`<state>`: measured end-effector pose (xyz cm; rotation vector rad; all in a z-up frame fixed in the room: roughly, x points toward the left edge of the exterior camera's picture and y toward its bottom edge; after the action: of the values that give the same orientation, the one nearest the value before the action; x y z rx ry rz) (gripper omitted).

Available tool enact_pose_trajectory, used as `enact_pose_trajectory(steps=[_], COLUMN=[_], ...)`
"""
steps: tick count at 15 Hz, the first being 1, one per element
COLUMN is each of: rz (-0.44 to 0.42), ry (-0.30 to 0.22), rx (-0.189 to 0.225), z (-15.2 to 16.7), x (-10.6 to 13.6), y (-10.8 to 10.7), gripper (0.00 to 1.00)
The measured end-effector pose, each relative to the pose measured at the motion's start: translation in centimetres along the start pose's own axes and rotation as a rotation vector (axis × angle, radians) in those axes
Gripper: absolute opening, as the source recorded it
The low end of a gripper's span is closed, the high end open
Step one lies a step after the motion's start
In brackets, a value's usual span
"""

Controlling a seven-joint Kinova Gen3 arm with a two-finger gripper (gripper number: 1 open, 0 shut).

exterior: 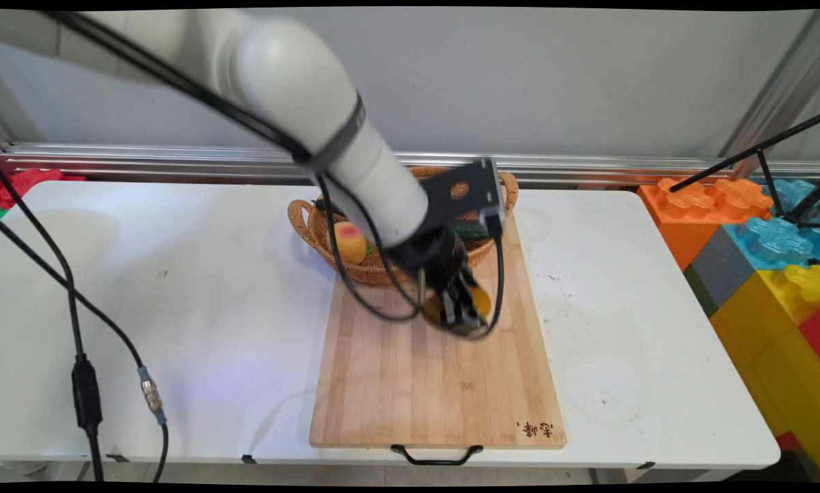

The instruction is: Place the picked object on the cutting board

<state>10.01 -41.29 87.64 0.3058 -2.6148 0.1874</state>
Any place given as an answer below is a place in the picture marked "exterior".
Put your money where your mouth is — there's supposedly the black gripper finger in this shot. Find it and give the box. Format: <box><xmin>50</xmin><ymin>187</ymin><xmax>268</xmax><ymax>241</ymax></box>
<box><xmin>460</xmin><ymin>273</ymin><xmax>490</xmax><ymax>324</ymax></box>
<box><xmin>441</xmin><ymin>286</ymin><xmax>470</xmax><ymax>331</ymax></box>

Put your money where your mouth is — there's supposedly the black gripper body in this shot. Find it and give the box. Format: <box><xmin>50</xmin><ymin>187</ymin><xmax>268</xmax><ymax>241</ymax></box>
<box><xmin>388</xmin><ymin>228</ymin><xmax>470</xmax><ymax>294</ymax></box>

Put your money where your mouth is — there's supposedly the orange bell pepper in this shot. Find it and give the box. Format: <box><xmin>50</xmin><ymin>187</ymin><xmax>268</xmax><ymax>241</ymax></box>
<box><xmin>422</xmin><ymin>284</ymin><xmax>493</xmax><ymax>325</ymax></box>

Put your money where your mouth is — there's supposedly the dark green cucumber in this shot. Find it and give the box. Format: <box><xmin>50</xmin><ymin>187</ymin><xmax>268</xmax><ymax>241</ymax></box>
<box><xmin>312</xmin><ymin>199</ymin><xmax>494</xmax><ymax>242</ymax></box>

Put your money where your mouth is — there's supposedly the yellow pink peach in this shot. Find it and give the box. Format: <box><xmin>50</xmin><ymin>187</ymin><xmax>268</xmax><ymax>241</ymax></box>
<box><xmin>333</xmin><ymin>220</ymin><xmax>369</xmax><ymax>266</ymax></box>

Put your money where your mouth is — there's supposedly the wooden cutting board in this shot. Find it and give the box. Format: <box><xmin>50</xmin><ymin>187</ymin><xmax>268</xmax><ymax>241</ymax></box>
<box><xmin>309</xmin><ymin>216</ymin><xmax>567</xmax><ymax>467</ymax></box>

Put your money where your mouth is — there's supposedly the woven wicker basket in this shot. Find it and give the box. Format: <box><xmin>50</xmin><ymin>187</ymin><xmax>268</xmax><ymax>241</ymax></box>
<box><xmin>287</xmin><ymin>166</ymin><xmax>520</xmax><ymax>286</ymax></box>

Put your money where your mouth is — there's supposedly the orange giant building block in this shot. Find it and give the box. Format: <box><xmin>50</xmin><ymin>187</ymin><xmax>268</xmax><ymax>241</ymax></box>
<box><xmin>637</xmin><ymin>177</ymin><xmax>775</xmax><ymax>272</ymax></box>

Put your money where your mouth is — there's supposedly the grey giant building block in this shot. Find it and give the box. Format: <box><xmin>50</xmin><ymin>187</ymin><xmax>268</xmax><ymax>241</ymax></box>
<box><xmin>684</xmin><ymin>226</ymin><xmax>756</xmax><ymax>318</ymax></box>

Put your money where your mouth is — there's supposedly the yellow giant building block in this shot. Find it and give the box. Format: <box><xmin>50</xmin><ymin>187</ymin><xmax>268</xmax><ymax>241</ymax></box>
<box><xmin>709</xmin><ymin>264</ymin><xmax>820</xmax><ymax>481</ymax></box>

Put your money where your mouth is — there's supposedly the blue giant building block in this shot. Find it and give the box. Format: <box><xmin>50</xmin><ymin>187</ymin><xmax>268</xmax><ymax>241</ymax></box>
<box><xmin>723</xmin><ymin>179</ymin><xmax>820</xmax><ymax>271</ymax></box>

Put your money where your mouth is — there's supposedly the black tripod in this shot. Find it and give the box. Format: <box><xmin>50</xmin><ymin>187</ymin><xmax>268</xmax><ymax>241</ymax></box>
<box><xmin>669</xmin><ymin>112</ymin><xmax>820</xmax><ymax>230</ymax></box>

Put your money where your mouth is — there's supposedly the red giant building block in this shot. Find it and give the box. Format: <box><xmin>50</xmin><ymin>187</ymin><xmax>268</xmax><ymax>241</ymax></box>
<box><xmin>797</xmin><ymin>306</ymin><xmax>820</xmax><ymax>369</ymax></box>

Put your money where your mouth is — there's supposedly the red toy block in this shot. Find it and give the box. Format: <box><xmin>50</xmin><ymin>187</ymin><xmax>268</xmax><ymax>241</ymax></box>
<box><xmin>0</xmin><ymin>168</ymin><xmax>87</xmax><ymax>210</ymax></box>

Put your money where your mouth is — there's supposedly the aluminium wall rail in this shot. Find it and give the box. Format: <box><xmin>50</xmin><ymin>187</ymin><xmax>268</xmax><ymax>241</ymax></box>
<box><xmin>0</xmin><ymin>142</ymin><xmax>820</xmax><ymax>188</ymax></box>

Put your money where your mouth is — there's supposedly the black cable with silver connector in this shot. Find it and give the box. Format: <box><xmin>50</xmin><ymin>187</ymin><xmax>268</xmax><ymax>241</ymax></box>
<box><xmin>0</xmin><ymin>218</ymin><xmax>171</xmax><ymax>483</ymax></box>

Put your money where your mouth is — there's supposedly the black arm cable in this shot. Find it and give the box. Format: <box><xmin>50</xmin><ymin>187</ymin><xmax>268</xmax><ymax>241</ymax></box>
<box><xmin>43</xmin><ymin>10</ymin><xmax>506</xmax><ymax>341</ymax></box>

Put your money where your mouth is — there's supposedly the diagonal aluminium post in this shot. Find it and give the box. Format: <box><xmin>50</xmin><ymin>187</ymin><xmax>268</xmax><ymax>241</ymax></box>
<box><xmin>718</xmin><ymin>10</ymin><xmax>820</xmax><ymax>180</ymax></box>

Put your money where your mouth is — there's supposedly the black cable with ferrite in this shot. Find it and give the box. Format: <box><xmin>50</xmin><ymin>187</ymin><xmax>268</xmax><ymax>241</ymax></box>
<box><xmin>0</xmin><ymin>159</ymin><xmax>106</xmax><ymax>483</ymax></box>

